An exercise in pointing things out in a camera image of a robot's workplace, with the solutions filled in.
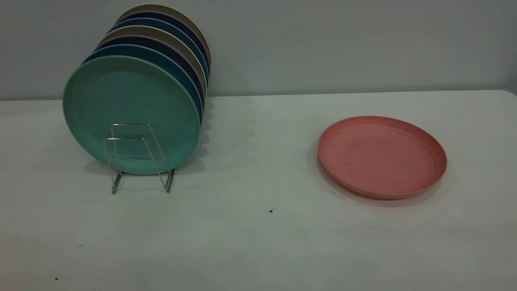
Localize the beige round plate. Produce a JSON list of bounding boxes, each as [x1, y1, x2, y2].
[[116, 4, 212, 61], [97, 25, 208, 98]]

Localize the dark purple round plate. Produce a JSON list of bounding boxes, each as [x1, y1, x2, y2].
[[93, 35, 206, 110], [115, 11, 211, 71]]

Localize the pink round plate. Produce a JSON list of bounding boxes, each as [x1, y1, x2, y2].
[[317, 116, 448, 200]]

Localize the metal wire plate rack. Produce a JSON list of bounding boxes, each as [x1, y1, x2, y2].
[[103, 123, 176, 194]]

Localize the blue round plate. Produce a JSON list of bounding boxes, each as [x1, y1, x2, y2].
[[107, 17, 210, 83], [82, 44, 204, 122]]

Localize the green round plate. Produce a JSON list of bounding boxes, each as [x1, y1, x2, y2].
[[63, 55, 201, 175]]

